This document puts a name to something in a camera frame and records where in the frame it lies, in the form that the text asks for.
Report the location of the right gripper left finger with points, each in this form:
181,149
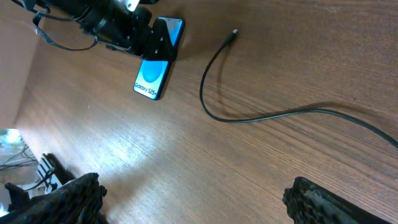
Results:
78,201

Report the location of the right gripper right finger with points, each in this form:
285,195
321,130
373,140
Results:
308,202

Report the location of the blue Galaxy smartphone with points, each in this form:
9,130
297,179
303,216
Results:
166,34

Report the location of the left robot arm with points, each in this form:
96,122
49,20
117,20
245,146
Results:
93,16

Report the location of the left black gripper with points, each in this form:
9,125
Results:
132,34

